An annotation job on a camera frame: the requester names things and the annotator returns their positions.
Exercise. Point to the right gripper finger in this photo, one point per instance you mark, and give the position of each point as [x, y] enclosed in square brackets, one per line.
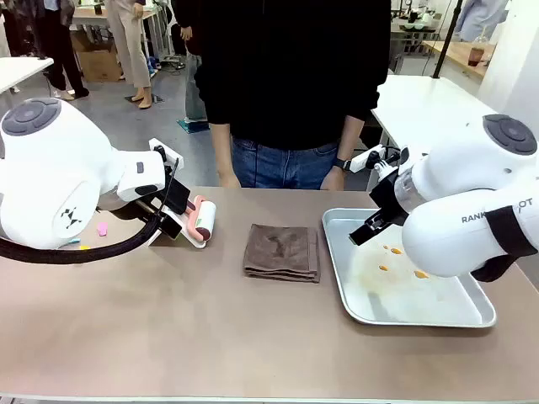
[359, 236]
[375, 219]

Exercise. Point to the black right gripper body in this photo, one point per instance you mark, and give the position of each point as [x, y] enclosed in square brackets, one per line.
[389, 198]

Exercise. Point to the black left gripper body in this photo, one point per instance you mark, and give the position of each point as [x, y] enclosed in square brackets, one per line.
[180, 198]

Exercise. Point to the pink white lint roller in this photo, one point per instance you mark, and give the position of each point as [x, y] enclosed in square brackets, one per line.
[206, 219]

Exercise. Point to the brown towel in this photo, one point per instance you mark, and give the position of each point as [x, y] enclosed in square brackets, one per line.
[280, 252]

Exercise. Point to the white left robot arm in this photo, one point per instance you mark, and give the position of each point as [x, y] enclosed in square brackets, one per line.
[50, 168]

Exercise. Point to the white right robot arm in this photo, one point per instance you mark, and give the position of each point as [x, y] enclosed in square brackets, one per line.
[463, 160]

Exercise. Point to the person's right forearm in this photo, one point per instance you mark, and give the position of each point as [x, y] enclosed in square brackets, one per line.
[222, 147]

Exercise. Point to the person's left forearm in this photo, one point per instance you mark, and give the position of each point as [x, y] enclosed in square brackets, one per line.
[349, 134]

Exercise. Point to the person's right hand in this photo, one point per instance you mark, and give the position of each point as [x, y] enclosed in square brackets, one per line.
[229, 182]

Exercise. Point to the person's left hand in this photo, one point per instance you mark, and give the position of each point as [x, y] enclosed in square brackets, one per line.
[332, 180]

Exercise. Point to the black wrist watch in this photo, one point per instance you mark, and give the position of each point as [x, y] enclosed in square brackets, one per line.
[343, 164]

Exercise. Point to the teal floor mat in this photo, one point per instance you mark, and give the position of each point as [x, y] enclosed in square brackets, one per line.
[193, 125]

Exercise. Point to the white plastic tray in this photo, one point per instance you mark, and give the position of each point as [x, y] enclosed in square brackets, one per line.
[400, 303]

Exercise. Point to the pink paper scrap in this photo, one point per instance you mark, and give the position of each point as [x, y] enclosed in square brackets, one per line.
[102, 228]

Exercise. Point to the person's blue jeans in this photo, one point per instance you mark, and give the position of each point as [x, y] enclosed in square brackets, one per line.
[286, 168]

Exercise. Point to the large white side table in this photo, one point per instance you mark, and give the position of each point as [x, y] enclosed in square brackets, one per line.
[421, 101]

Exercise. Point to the cyan paper scrap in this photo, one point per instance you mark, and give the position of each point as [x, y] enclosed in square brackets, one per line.
[73, 241]

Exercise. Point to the bystander in blue jeans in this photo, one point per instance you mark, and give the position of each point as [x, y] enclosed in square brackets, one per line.
[193, 84]

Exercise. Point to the brown cardboard box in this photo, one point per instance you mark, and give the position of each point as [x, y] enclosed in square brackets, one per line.
[99, 63]

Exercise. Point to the wooden work table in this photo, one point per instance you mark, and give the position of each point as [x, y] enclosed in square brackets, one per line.
[457, 54]

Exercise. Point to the bystander in beige trousers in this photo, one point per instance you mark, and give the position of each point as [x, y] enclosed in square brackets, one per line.
[130, 46]

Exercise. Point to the black stand pole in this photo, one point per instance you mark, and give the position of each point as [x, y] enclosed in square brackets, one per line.
[444, 46]

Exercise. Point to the dark red drinking cup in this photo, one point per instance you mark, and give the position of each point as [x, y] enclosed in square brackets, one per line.
[476, 56]

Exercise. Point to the person's black sweater torso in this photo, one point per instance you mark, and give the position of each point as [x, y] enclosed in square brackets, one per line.
[290, 63]

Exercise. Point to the bystander in black clothes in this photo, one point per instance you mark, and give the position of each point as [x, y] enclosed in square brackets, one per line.
[63, 46]

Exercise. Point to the bystander in light blue shirt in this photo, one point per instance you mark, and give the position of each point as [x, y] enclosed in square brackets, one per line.
[480, 17]

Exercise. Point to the small white side table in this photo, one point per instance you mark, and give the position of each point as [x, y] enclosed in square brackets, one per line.
[21, 69]

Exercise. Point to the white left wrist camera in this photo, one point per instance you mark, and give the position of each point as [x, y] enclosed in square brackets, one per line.
[170, 157]

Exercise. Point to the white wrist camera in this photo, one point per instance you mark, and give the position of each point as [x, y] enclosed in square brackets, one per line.
[362, 160]
[170, 157]

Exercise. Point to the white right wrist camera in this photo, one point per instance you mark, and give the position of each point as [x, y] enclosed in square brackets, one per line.
[362, 160]

